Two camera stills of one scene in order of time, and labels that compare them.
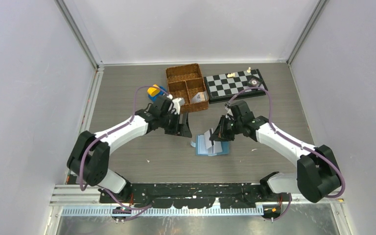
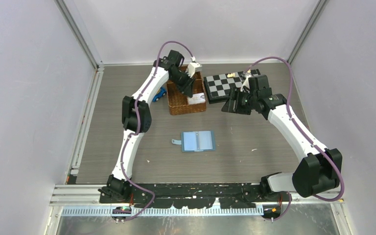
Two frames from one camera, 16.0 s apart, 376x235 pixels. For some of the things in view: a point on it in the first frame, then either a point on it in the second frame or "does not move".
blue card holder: (220, 147) to (195, 141)
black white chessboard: (222, 88) does not move
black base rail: (188, 195) does not move
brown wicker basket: (186, 82) does not move
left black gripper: (176, 130) to (187, 88)
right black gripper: (221, 134) to (228, 106)
